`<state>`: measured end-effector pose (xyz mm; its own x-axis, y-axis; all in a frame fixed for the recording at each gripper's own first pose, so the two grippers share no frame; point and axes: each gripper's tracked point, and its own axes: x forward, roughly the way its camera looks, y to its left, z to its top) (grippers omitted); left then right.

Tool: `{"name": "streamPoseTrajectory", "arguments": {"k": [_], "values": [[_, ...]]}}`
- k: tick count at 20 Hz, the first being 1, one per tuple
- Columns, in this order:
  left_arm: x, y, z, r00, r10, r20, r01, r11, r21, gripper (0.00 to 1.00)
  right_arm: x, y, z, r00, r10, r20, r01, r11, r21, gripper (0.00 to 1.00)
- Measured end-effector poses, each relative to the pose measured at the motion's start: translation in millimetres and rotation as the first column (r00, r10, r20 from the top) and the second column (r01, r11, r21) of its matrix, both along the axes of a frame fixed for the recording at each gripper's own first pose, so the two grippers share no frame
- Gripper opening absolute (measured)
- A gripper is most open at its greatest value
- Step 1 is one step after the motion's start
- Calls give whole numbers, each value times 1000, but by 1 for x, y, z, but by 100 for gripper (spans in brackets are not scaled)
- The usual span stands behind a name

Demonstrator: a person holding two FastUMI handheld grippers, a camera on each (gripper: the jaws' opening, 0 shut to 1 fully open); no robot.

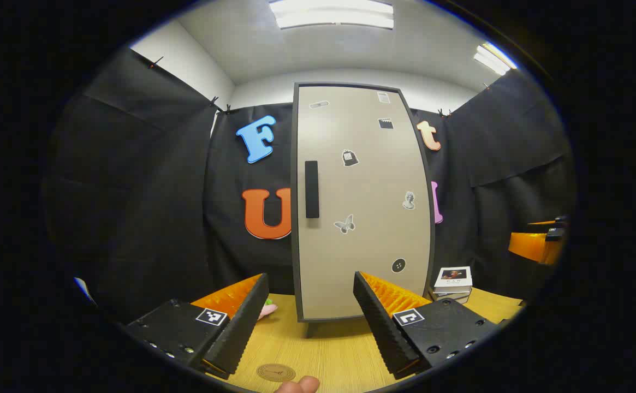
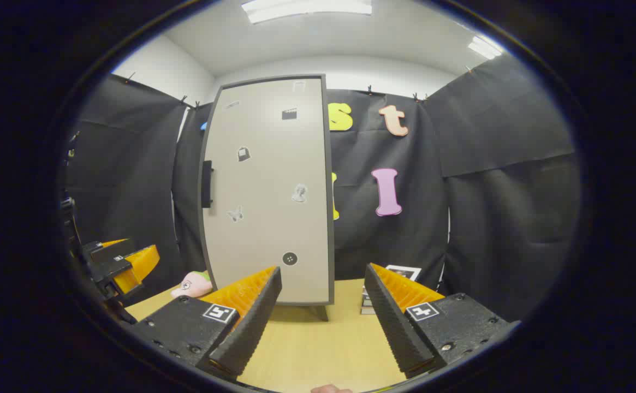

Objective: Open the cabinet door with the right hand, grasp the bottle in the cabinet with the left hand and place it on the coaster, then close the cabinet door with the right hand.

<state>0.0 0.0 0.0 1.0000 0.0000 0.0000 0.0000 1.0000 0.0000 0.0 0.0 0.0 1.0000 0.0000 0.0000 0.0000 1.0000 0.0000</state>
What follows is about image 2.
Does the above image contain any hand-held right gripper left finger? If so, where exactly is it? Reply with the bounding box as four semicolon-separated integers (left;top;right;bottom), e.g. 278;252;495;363
131;266;283;380

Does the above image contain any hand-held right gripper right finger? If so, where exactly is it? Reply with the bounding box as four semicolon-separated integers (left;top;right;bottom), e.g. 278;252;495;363
364;263;510;379

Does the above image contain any black door handle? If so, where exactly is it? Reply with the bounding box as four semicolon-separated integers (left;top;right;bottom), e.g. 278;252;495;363
201;160;215;209

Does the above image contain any beige cabinet door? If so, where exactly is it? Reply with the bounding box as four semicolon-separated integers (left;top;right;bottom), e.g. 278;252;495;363
198;75;335;306

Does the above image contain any pink plush toy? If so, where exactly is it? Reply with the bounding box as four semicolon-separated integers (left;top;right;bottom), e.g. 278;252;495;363
171;271;213;299

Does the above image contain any black backdrop cloth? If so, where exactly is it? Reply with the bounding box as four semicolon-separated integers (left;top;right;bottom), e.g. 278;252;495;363
66;55;583;324

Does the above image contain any ceiling light panel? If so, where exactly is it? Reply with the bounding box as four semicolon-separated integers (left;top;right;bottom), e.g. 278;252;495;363
467;35;504;60

